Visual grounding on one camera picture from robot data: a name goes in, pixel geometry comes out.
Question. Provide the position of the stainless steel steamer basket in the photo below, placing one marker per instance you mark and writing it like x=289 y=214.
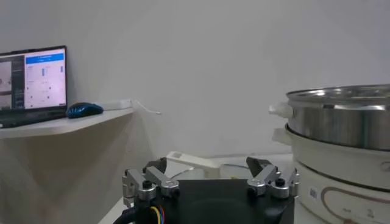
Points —
x=335 y=128

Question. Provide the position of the blue computer mouse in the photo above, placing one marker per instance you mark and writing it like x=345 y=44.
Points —
x=83 y=110

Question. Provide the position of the white electric cooker pot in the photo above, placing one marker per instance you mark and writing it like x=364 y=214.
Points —
x=335 y=164

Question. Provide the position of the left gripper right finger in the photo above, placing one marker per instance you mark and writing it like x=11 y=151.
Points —
x=274 y=181

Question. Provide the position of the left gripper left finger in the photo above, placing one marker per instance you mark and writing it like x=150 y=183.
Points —
x=146 y=184

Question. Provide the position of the white side table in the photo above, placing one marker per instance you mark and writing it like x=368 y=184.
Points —
x=61 y=125

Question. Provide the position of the black laptop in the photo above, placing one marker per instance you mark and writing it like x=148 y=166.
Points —
x=45 y=82

